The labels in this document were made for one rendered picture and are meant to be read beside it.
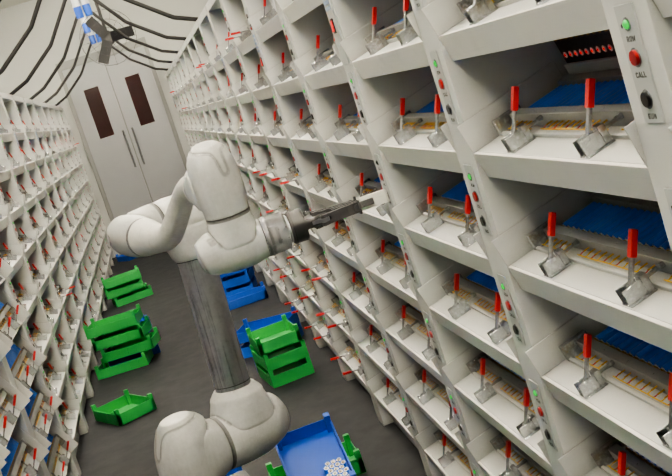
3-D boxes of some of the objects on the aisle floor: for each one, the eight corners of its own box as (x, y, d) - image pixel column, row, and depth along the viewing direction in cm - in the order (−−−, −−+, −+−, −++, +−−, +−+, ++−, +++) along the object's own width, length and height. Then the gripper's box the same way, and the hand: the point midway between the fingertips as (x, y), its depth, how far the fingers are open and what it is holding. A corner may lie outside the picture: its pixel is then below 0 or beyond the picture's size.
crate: (360, 490, 343) (356, 473, 339) (300, 513, 340) (295, 497, 336) (332, 427, 368) (328, 411, 363) (275, 449, 365) (270, 432, 360)
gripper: (289, 241, 252) (385, 208, 256) (297, 247, 239) (398, 212, 243) (279, 211, 251) (376, 178, 255) (287, 215, 238) (388, 180, 242)
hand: (372, 199), depth 248 cm, fingers closed
